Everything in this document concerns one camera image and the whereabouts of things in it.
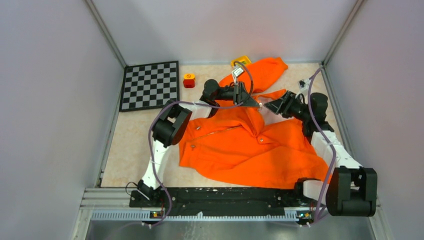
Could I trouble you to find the black and white chessboard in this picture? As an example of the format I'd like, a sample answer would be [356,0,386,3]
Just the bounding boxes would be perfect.
[119,60,180,112]

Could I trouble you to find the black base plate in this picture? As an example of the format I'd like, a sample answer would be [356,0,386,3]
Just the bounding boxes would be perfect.
[129,187,317,217]

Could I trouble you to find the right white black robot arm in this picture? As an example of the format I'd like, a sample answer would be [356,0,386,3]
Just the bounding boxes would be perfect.
[264,91,378,217]

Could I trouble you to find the red and yellow block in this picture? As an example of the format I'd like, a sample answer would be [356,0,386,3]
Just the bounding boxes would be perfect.
[183,73,196,89]

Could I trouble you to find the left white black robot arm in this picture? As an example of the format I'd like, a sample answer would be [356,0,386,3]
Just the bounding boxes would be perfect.
[137,79,260,207]

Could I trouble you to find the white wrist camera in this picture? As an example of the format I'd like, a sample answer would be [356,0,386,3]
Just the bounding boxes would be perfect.
[231,66,244,85]
[298,78,311,92]

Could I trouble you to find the aluminium frame rail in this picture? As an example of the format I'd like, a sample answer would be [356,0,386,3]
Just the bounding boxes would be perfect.
[71,187,385,240]

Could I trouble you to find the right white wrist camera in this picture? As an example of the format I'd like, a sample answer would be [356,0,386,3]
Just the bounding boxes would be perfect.
[298,78,311,92]

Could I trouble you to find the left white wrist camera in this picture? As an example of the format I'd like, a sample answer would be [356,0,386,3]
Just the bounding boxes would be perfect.
[231,66,244,85]

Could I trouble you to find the orange jacket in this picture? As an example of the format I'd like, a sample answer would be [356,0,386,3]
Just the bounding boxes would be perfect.
[178,56,332,190]

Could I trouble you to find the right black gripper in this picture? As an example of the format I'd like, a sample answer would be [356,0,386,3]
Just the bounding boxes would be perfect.
[263,90,311,122]

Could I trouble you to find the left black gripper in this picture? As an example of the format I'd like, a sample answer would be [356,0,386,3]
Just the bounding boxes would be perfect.
[213,81,259,107]

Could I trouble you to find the yellow toy crate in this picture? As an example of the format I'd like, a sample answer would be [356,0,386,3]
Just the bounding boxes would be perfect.
[230,55,252,68]

